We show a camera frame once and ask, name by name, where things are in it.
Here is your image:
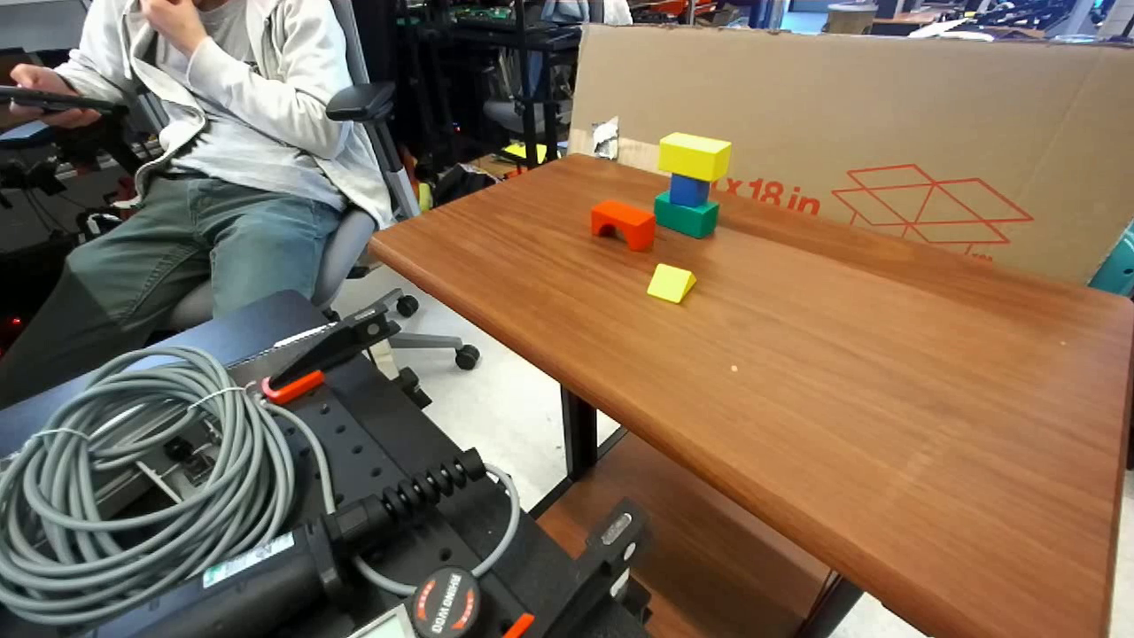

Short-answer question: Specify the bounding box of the grey office chair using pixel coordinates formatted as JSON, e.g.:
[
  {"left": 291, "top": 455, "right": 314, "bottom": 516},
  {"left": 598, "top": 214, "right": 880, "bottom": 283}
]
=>
[{"left": 169, "top": 80, "right": 480, "bottom": 368}]

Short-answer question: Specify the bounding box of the green block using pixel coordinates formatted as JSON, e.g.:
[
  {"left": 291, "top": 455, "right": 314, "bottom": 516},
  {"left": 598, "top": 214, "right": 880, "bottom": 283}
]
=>
[{"left": 652, "top": 195, "right": 719, "bottom": 237}]

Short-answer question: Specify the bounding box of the black table leg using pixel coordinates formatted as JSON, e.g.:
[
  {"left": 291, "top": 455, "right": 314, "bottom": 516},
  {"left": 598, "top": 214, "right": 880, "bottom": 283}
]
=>
[{"left": 560, "top": 390, "right": 598, "bottom": 478}]

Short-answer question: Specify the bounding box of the orange arch block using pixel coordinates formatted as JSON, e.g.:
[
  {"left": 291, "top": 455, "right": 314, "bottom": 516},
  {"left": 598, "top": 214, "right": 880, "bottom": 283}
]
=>
[{"left": 589, "top": 199, "right": 656, "bottom": 253}]

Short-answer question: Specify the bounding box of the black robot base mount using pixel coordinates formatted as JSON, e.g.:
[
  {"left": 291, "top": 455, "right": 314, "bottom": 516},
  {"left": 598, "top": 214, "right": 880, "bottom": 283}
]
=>
[{"left": 0, "top": 286, "right": 656, "bottom": 638}]

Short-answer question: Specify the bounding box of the yellow wedge block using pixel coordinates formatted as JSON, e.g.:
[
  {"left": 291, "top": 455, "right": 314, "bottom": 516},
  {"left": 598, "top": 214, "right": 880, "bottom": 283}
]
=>
[{"left": 646, "top": 262, "right": 698, "bottom": 305}]

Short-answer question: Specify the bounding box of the black orange clamp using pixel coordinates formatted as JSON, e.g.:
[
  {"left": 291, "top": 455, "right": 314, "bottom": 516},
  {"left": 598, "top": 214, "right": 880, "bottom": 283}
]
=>
[{"left": 258, "top": 310, "right": 398, "bottom": 408}]

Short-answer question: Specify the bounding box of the seated person in grey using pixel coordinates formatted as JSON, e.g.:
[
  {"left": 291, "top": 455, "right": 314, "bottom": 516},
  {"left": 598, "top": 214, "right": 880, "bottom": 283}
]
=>
[{"left": 0, "top": 0, "right": 392, "bottom": 404}]

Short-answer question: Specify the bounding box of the coiled grey cable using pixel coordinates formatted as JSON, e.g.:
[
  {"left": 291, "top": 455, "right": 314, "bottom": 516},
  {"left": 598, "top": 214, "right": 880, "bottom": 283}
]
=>
[{"left": 0, "top": 345, "right": 299, "bottom": 629}]

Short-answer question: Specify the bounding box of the large cardboard box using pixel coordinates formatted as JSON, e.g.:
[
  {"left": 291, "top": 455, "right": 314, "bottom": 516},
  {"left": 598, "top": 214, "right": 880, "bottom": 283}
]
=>
[{"left": 569, "top": 25, "right": 1134, "bottom": 283}]

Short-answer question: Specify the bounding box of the blue cube block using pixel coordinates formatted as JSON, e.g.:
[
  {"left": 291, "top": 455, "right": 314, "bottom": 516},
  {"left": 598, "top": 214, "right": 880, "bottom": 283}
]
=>
[{"left": 671, "top": 172, "right": 710, "bottom": 205}]

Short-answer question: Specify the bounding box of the yellow rectangular block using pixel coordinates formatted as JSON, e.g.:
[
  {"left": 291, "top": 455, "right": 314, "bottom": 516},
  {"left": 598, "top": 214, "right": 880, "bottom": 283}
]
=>
[{"left": 658, "top": 131, "right": 732, "bottom": 182}]

